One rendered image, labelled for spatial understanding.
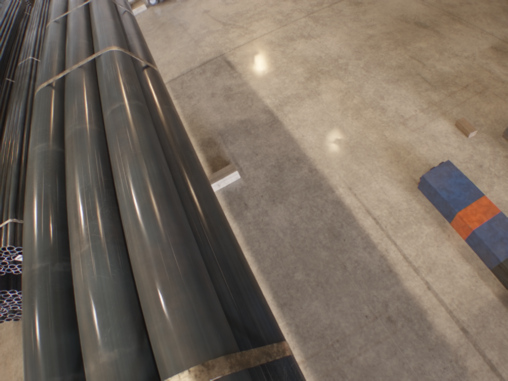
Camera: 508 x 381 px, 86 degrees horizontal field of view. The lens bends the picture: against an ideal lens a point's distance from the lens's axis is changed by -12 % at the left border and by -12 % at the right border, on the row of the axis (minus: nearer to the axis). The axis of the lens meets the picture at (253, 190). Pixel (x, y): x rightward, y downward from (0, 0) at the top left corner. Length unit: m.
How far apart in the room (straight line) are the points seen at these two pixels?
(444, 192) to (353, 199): 0.61
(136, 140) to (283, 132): 1.96
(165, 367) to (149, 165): 0.49
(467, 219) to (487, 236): 0.15
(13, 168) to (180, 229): 2.11
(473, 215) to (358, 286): 0.84
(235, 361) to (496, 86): 3.16
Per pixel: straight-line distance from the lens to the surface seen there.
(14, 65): 5.04
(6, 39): 5.33
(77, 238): 0.83
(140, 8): 6.27
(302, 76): 3.28
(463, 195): 2.27
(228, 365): 0.59
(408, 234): 2.23
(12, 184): 2.58
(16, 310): 3.06
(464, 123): 2.84
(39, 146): 1.21
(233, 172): 2.45
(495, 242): 2.19
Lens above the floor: 1.99
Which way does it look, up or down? 55 degrees down
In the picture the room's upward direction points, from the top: 23 degrees counter-clockwise
